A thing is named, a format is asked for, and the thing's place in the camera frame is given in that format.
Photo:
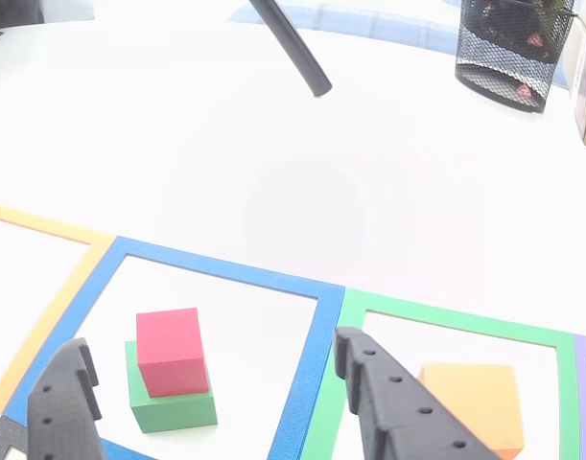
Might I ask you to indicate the small red cube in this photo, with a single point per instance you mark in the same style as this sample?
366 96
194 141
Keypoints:
170 350

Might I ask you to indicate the orange square frame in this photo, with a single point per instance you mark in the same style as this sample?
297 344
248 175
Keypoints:
48 316

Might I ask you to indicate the green square frame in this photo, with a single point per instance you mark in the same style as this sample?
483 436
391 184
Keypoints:
328 412

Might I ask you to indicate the black cylindrical stand leg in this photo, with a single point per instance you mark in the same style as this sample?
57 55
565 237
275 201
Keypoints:
295 48

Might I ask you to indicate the red item in bin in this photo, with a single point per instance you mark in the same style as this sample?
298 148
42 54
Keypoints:
523 90
534 39

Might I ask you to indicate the green cube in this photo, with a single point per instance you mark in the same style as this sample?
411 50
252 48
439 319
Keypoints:
172 412

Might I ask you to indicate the blue square frame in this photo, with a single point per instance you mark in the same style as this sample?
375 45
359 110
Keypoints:
302 374

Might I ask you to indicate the black mesh bin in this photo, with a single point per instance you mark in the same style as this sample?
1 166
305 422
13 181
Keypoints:
508 57

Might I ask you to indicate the orange cube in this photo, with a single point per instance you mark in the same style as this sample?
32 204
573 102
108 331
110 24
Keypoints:
484 402

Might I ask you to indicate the black square frame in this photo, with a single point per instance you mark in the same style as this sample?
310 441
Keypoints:
5 433

